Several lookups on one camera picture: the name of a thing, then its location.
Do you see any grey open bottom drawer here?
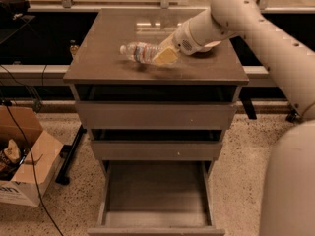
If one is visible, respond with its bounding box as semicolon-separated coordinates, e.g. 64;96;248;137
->
88;161;225;236

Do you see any clear plastic water bottle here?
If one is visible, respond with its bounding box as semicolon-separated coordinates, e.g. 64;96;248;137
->
120;42;161;64

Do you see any grey middle drawer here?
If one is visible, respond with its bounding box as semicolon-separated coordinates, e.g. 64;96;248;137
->
91;141;222;161

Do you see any open cardboard box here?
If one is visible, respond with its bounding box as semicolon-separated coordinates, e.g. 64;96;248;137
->
0;105;63;207

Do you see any grey top drawer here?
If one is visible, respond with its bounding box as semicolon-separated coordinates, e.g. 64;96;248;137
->
75;101;236;130

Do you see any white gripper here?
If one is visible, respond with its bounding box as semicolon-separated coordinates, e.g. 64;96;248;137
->
153;21;201;66

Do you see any black table leg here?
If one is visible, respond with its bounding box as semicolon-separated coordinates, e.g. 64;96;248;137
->
55;126;86;185

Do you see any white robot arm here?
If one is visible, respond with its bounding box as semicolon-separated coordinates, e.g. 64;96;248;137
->
154;0;315;236

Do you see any grey drawer cabinet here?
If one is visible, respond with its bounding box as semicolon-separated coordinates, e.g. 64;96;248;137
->
62;8;250;236

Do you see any black cable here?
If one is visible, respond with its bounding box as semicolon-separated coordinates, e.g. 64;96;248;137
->
0;64;66;236

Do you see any black bag on desk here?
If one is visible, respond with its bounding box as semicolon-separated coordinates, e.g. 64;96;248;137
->
0;0;30;23

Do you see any small bottle behind cabinet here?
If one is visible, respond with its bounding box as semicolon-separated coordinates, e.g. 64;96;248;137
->
70;40;79;57

